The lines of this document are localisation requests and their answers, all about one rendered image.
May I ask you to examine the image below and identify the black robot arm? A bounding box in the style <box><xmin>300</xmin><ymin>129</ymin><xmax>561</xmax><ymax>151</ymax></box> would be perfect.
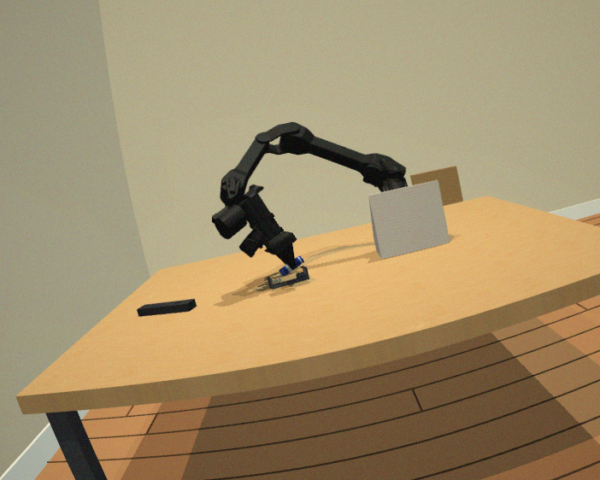
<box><xmin>212</xmin><ymin>122</ymin><xmax>408</xmax><ymax>258</ymax></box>

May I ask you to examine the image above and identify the blue and grey battery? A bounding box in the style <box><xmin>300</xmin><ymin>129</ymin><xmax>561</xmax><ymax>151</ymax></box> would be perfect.
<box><xmin>279</xmin><ymin>255</ymin><xmax>304</xmax><ymax>277</ymax></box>

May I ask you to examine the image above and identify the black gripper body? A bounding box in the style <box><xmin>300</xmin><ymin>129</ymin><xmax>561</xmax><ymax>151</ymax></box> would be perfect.
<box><xmin>248</xmin><ymin>210</ymin><xmax>297</xmax><ymax>255</ymax></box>

